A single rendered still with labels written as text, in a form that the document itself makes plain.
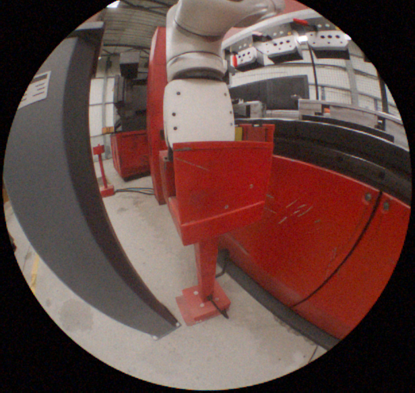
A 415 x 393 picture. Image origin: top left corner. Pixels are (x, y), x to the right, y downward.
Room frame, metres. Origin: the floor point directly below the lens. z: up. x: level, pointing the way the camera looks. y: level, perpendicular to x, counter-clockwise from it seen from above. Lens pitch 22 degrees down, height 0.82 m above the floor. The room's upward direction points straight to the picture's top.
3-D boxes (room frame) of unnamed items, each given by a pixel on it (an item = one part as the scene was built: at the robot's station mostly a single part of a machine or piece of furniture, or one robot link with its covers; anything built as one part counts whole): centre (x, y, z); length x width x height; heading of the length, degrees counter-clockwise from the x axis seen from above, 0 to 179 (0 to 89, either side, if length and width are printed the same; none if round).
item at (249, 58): (0.63, -0.19, 1.26); 0.15 x 0.09 x 0.17; 34
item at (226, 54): (0.80, -0.08, 1.26); 0.15 x 0.09 x 0.17; 34
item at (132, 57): (1.55, 1.01, 1.53); 0.51 x 0.25 x 0.85; 30
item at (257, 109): (0.73, -0.13, 0.92); 0.39 x 0.06 x 0.10; 34
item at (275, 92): (1.26, -0.39, 1.12); 1.13 x 0.02 x 0.44; 34
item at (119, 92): (1.47, 1.06, 1.42); 0.45 x 0.12 x 0.36; 30
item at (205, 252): (0.26, 0.01, 0.39); 0.05 x 0.05 x 0.54; 25
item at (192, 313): (0.25, 0.03, 0.06); 0.25 x 0.20 x 0.12; 115
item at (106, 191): (1.61, 1.63, 0.41); 0.25 x 0.20 x 0.83; 124
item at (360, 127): (0.24, -0.39, 0.89); 0.30 x 0.05 x 0.03; 34
